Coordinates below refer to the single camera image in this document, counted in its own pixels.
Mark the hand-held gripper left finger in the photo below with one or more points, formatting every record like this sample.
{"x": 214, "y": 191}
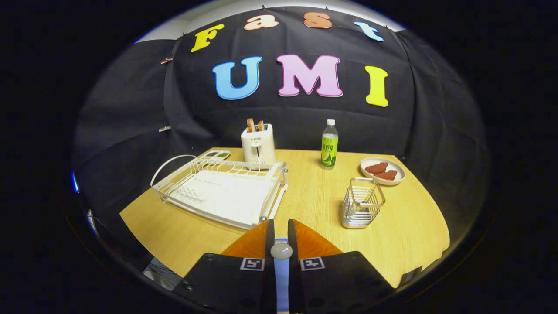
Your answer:
{"x": 231, "y": 283}

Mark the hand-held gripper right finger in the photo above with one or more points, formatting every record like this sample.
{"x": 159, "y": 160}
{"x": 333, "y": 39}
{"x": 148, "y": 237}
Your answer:
{"x": 340, "y": 283}

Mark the blue plate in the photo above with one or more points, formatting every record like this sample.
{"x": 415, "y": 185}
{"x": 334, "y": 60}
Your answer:
{"x": 282, "y": 283}

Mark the small white dish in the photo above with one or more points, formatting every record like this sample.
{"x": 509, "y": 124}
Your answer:
{"x": 399, "y": 172}

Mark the red meat slice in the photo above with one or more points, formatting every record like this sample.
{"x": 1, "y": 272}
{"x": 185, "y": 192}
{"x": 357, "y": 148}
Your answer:
{"x": 376, "y": 167}
{"x": 387, "y": 175}

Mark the white divided seasoning tray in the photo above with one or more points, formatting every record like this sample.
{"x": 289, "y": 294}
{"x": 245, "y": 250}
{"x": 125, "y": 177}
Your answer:
{"x": 217, "y": 155}

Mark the green label drink bottle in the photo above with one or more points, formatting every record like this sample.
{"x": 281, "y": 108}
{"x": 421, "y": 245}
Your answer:
{"x": 329, "y": 150}

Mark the white toaster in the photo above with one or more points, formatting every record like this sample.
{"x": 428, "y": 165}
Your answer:
{"x": 258, "y": 150}

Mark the toast slice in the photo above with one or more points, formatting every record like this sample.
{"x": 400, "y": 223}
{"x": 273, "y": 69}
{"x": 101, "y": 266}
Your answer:
{"x": 250, "y": 125}
{"x": 260, "y": 126}

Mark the black backdrop cloth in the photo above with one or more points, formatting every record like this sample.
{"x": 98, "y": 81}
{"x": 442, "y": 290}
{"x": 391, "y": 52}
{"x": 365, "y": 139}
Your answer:
{"x": 130, "y": 109}

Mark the pink clip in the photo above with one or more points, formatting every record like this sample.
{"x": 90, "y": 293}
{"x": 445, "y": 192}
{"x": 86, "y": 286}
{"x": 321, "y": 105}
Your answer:
{"x": 166, "y": 61}

